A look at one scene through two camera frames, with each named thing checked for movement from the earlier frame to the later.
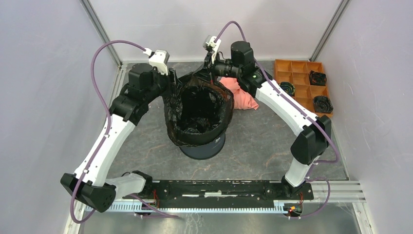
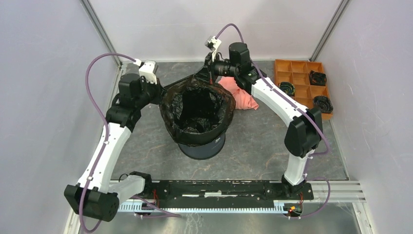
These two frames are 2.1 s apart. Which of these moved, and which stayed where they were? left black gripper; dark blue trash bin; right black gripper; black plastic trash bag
Moved: left black gripper
Stayed: black plastic trash bag; dark blue trash bin; right black gripper
